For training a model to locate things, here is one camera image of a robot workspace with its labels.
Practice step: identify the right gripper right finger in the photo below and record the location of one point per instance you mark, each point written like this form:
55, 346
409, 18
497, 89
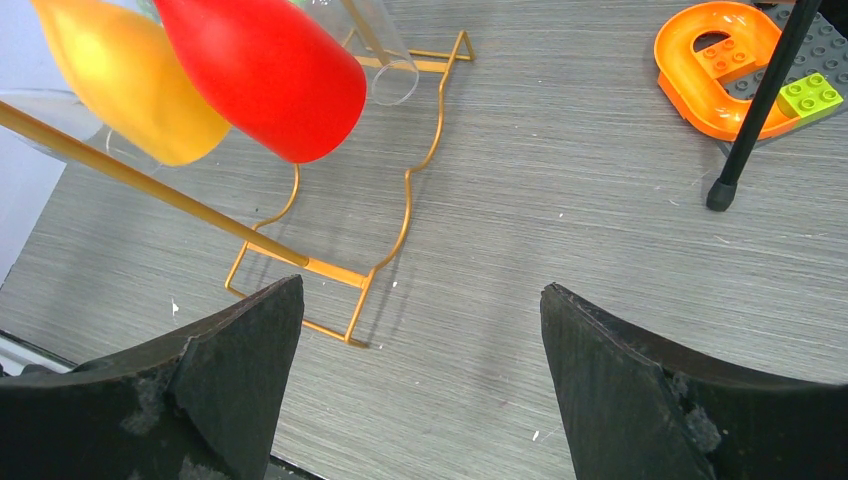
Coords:
636, 405

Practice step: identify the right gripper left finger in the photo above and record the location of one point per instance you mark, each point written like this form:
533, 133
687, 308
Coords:
200, 402

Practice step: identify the clear wine glass front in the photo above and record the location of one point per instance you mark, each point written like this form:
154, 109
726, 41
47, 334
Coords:
63, 111

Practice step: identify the clear wine glass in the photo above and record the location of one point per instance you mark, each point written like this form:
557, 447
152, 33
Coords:
63, 111
366, 30

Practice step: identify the gold wire glass rack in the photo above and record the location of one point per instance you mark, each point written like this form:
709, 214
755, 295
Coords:
107, 266

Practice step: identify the red wine glass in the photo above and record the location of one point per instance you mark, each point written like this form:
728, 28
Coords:
271, 71

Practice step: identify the yellow wine glass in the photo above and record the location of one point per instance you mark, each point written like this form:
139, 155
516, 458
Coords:
121, 65

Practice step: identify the clear wine glass middle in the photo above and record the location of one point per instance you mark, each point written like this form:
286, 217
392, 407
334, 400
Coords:
366, 30

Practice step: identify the black music stand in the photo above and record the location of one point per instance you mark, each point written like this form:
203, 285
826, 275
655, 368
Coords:
722, 193

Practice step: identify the green toy brick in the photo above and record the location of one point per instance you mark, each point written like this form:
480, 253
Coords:
808, 99

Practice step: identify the orange toy track piece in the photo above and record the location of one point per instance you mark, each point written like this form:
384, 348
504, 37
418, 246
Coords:
706, 46

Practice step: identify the grey toy baseplate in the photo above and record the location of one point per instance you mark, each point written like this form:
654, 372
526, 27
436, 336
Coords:
823, 52

